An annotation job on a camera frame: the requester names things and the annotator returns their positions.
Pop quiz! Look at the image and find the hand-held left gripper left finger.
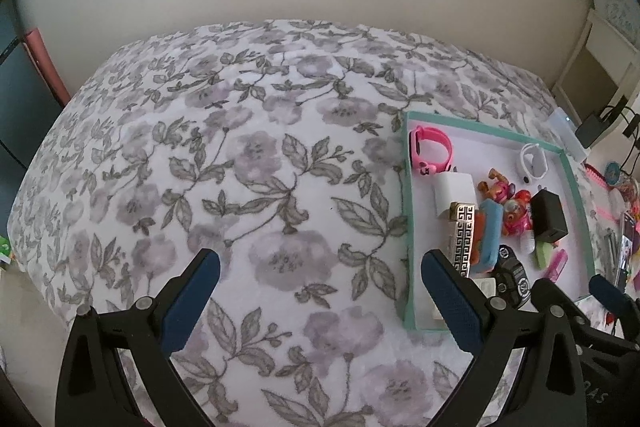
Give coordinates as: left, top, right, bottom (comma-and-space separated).
55, 248, 222, 427

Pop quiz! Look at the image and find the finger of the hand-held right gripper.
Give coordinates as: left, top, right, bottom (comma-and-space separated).
531, 279, 576, 306
589, 274, 633, 323

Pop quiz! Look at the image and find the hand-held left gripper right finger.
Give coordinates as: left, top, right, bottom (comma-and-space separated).
421, 249, 587, 427

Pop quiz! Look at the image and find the pink plastic clip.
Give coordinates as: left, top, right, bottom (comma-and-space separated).
549, 249, 570, 280

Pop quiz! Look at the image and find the black toy car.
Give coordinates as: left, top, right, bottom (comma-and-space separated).
492, 244, 533, 308

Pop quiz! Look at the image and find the red blue toy knife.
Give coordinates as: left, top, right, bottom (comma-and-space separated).
535, 242, 557, 272

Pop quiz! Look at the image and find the gold patterned box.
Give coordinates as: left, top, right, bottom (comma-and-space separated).
447, 202, 481, 279

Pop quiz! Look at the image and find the black charger block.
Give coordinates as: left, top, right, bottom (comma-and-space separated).
529, 190, 570, 244

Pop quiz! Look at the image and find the blue orange toy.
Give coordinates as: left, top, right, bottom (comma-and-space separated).
471, 198, 505, 274

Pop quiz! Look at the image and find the red pink toy figure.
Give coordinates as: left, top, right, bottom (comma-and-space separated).
500, 189, 535, 239

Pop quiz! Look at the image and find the white charger plug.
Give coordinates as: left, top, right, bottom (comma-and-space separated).
432, 173, 477, 220

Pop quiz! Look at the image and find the orange toy figure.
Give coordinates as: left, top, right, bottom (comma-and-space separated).
476, 169, 513, 202

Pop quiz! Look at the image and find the teal-rimmed white box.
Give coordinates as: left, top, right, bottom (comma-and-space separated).
399, 109, 598, 333

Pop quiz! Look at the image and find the pink smartwatch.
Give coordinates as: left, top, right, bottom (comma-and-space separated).
409, 125, 456, 175

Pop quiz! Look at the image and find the grey metal tool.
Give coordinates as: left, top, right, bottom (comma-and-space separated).
604, 229, 620, 290

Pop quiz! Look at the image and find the smartphone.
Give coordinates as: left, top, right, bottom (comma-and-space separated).
619, 211, 640, 290

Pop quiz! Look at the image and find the pink white crocheted mat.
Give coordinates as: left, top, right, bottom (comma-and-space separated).
582, 163, 640, 323

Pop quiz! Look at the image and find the floral blanket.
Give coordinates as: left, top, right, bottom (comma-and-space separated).
10, 19, 601, 427

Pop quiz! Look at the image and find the white power strip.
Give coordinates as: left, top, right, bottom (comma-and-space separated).
547, 108, 590, 164

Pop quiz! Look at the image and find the black power adapter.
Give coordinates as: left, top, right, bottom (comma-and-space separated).
574, 114, 608, 146

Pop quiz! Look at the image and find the dark blue furniture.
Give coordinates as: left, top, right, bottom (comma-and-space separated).
0, 4, 63, 188

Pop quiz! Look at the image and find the white wooden furniture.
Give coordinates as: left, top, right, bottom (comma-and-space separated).
550, 4, 640, 120

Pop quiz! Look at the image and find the pink board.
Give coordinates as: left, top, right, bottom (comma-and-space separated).
22, 27, 72, 106

